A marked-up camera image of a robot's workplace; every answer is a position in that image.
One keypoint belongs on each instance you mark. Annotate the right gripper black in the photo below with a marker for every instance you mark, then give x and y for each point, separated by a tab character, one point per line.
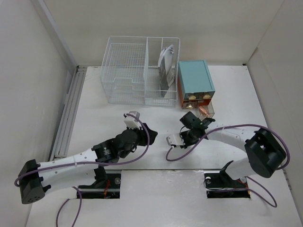
182	135

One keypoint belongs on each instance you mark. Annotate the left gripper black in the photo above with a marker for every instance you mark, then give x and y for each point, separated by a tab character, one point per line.
143	135

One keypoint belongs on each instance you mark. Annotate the teal orange drawer box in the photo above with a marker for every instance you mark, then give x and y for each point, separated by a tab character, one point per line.
195	86

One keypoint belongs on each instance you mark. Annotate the grey setup guide booklet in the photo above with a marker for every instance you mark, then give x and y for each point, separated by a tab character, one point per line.
166	76

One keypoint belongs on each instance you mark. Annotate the orange translucent capsule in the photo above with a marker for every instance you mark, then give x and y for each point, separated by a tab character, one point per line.
204	112

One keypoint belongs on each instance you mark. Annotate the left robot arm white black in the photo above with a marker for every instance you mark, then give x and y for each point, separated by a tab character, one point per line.
36	180

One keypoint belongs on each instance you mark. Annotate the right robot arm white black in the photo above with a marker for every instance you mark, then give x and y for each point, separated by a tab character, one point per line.
264	153

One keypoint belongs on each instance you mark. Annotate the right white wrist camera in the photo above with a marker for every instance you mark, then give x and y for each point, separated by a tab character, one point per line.
175	140

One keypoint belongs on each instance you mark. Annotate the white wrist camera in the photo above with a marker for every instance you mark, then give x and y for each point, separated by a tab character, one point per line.
175	140
131	120

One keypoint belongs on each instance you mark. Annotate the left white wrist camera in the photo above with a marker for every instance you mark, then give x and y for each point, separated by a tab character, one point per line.
131	120

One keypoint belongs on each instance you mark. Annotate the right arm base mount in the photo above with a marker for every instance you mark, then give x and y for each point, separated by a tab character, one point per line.
220	186

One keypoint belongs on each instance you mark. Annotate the white wire desk organizer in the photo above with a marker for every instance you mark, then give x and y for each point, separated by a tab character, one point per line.
129	71

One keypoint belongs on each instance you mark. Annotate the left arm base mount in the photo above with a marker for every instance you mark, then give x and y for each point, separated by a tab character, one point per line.
105	185

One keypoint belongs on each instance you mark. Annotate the aluminium rail frame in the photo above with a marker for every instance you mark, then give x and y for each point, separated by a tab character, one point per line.
62	136

